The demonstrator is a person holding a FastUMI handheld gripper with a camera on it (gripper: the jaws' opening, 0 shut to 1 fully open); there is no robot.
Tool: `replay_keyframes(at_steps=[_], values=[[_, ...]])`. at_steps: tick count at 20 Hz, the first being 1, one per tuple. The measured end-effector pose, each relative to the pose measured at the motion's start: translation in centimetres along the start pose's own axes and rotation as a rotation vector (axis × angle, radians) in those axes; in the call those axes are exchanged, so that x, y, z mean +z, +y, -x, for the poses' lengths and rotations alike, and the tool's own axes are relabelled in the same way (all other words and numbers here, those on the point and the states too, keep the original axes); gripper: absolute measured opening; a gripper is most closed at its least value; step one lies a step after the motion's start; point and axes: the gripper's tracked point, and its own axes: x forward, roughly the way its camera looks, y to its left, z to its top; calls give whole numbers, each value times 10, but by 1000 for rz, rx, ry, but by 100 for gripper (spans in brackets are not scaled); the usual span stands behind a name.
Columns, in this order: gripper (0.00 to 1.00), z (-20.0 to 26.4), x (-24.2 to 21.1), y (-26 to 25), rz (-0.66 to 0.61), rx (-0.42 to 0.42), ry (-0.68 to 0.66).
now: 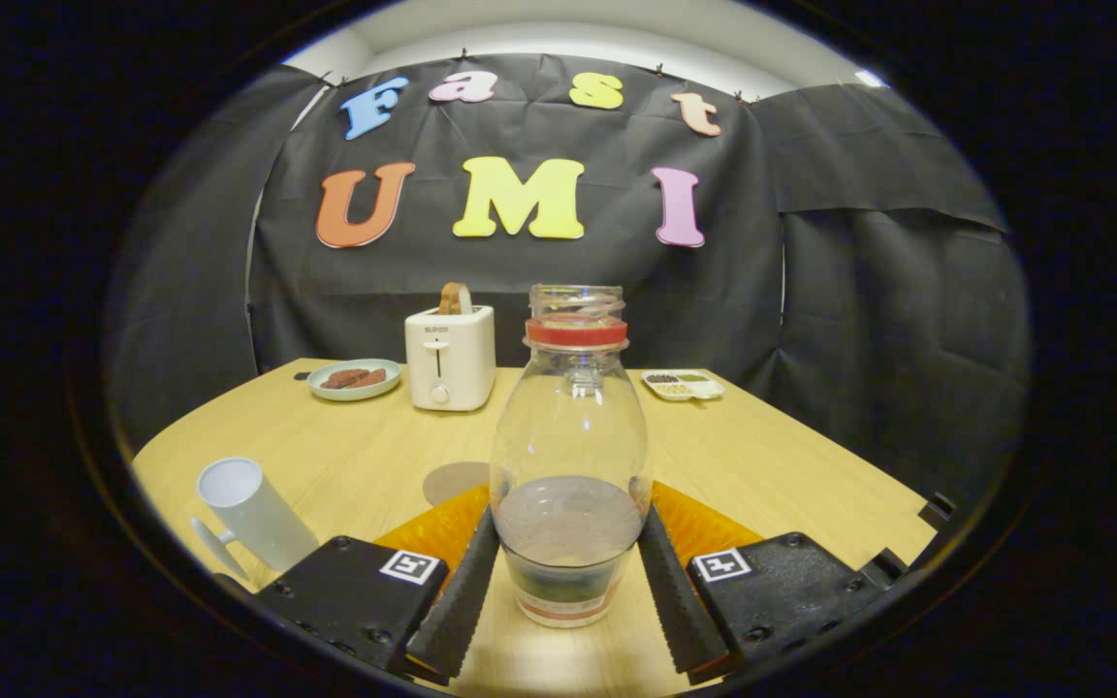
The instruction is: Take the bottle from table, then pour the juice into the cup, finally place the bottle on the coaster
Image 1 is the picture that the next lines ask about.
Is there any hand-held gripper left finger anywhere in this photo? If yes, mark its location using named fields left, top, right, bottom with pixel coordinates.
left=253, top=482, right=501, bottom=680

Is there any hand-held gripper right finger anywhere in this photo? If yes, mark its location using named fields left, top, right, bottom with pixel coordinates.
left=638, top=480, right=909, bottom=675

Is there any round brown coaster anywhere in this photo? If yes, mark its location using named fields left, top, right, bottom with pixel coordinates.
left=422, top=461, right=492, bottom=508

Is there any clear plastic juice bottle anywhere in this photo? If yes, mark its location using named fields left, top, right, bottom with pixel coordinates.
left=489, top=284, right=654, bottom=629

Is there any white cup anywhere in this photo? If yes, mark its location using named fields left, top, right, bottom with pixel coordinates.
left=190, top=457, right=320, bottom=583

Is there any wooden table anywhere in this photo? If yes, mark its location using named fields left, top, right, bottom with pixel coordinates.
left=130, top=359, right=938, bottom=697

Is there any white divided snack tray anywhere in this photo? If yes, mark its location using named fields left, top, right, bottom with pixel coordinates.
left=641, top=369, right=725, bottom=402

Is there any light green plate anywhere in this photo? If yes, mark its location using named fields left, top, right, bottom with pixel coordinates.
left=307, top=359, right=403, bottom=402

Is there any white toaster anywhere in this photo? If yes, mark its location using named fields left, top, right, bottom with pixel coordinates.
left=404, top=304, right=497, bottom=413

